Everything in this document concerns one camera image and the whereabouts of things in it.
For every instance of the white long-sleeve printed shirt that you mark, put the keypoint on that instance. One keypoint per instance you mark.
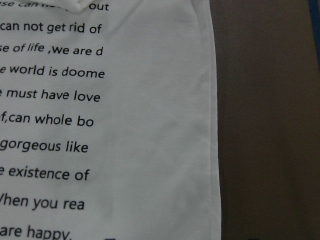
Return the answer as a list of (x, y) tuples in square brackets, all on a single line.
[(108, 120)]

